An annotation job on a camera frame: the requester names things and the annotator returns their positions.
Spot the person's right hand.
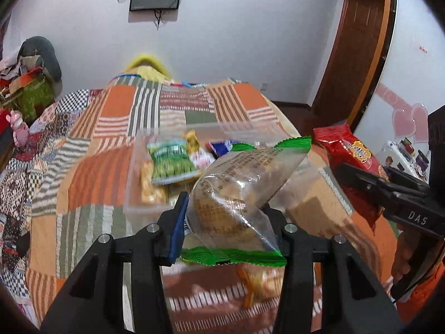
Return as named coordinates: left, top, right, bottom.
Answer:
left=390, top=231, right=423, bottom=283

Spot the orange snack packet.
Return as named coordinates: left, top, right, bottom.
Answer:
left=236, top=264, right=286, bottom=310

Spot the orange cardboard box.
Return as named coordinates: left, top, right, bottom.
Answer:
left=10, top=69, right=46, bottom=92

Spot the green bag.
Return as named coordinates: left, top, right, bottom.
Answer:
left=14, top=77, right=55, bottom=122

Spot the red box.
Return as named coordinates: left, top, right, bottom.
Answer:
left=0, top=108, right=14, bottom=140

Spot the small yellow pink snack packet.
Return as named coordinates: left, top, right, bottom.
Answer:
left=184, top=130, right=215, bottom=172

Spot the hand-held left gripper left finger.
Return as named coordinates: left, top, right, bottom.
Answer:
left=40, top=191, right=190, bottom=334

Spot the wooden door frame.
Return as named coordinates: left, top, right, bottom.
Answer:
left=311, top=0, right=399, bottom=130

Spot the pink rabbit toy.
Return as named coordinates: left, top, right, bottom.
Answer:
left=9, top=109, right=31, bottom=147

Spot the yellow pillow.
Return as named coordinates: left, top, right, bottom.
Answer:
left=123, top=53, right=172, bottom=83

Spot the pink heart wall sticker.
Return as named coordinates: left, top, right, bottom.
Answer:
left=377, top=83, right=431, bottom=145

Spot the blue snack packet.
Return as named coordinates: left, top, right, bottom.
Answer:
left=209, top=140, right=235, bottom=158

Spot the green snack packet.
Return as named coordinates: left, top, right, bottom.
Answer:
left=147, top=140, right=201, bottom=186

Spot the patchwork blanket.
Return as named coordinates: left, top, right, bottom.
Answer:
left=0, top=77, right=397, bottom=334

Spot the red snack packet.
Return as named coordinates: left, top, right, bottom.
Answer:
left=313, top=123, right=392, bottom=231

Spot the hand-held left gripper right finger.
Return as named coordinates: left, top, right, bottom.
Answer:
left=266, top=205, right=406, bottom=334

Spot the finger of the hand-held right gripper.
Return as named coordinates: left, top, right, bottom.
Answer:
left=383, top=166, right=431, bottom=191
left=334, top=162, right=432, bottom=213

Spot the clear green-edged pastry packet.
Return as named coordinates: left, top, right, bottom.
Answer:
left=179, top=136, right=312, bottom=267

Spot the pile of clothes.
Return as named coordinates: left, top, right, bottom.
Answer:
left=0, top=52, right=26, bottom=85

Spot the clear plastic container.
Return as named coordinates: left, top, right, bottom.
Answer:
left=123, top=122, right=289, bottom=217

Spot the yellow cracker packet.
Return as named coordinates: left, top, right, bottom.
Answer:
left=139, top=158, right=168, bottom=206

